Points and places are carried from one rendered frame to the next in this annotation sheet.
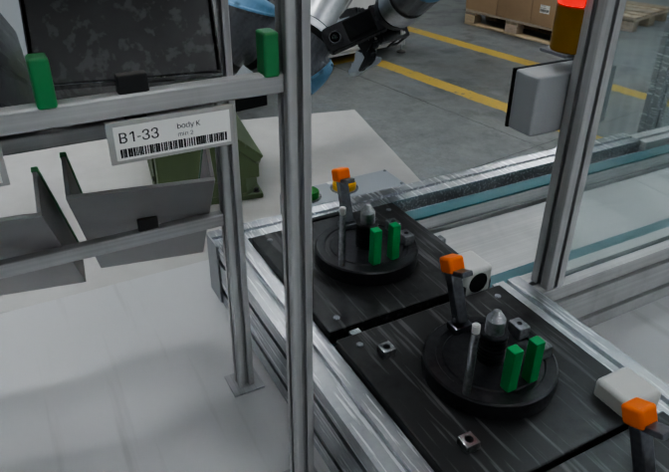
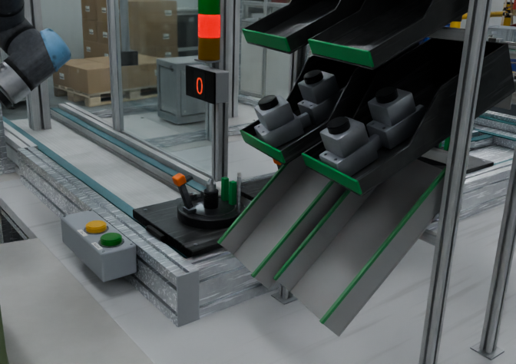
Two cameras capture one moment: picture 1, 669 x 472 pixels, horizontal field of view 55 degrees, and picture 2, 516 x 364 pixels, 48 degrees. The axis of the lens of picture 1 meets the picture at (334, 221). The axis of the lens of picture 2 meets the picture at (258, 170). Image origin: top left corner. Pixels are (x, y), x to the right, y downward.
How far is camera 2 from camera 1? 1.37 m
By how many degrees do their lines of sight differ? 89
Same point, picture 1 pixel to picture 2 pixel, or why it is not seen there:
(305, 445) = not seen: hidden behind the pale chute
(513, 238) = (143, 198)
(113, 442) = (357, 335)
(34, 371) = not seen: outside the picture
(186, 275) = (158, 344)
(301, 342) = not seen: hidden behind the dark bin
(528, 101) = (225, 85)
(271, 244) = (201, 243)
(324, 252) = (224, 216)
